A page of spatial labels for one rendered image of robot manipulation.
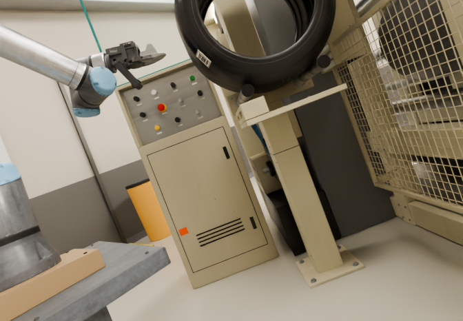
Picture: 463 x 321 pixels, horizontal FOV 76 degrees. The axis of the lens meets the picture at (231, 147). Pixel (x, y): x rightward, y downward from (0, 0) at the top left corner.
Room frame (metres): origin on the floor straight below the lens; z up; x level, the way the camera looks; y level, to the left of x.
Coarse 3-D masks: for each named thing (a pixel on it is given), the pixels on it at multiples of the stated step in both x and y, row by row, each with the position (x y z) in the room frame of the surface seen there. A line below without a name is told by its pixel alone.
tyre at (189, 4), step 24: (192, 0) 1.02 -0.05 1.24; (288, 0) 1.30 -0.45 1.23; (312, 0) 1.25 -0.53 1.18; (192, 24) 1.02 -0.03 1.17; (312, 24) 1.02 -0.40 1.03; (192, 48) 1.05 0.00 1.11; (216, 48) 1.02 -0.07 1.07; (288, 48) 1.02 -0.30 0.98; (312, 48) 1.03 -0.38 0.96; (216, 72) 1.06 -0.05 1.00; (240, 72) 1.03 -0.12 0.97; (264, 72) 1.03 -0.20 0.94; (288, 72) 1.05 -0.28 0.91
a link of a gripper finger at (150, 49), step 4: (148, 44) 1.11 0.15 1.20; (148, 48) 1.11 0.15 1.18; (152, 48) 1.11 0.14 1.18; (140, 52) 1.11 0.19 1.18; (144, 52) 1.11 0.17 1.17; (148, 52) 1.11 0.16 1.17; (152, 52) 1.11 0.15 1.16; (156, 52) 1.12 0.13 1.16; (152, 56) 1.10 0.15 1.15; (156, 56) 1.11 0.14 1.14; (160, 56) 1.12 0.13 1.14; (148, 60) 1.12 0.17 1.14
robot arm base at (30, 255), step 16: (0, 240) 0.63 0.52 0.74; (16, 240) 0.64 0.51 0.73; (32, 240) 0.67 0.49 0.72; (0, 256) 0.62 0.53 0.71; (16, 256) 0.63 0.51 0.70; (32, 256) 0.65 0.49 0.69; (48, 256) 0.67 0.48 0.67; (0, 272) 0.60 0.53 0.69; (16, 272) 0.61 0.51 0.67; (32, 272) 0.63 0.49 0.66; (0, 288) 0.59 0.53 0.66
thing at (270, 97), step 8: (280, 88) 1.37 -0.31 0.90; (288, 88) 1.37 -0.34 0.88; (296, 88) 1.37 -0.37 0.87; (304, 88) 1.37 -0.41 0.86; (232, 96) 1.37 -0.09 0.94; (256, 96) 1.37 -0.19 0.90; (264, 96) 1.37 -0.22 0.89; (272, 96) 1.37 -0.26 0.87; (280, 96) 1.37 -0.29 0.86; (232, 104) 1.37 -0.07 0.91; (232, 112) 1.37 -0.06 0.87
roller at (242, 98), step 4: (248, 84) 1.02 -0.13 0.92; (244, 88) 1.02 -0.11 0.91; (248, 88) 1.02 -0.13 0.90; (252, 88) 1.02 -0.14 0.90; (240, 92) 1.06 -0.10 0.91; (244, 92) 1.02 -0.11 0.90; (248, 92) 1.02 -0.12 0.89; (252, 92) 1.02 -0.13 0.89; (240, 96) 1.10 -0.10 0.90; (244, 96) 1.04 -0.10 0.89; (248, 96) 1.02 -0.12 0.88; (240, 100) 1.17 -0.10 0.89; (244, 100) 1.12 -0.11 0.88; (248, 100) 1.14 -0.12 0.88
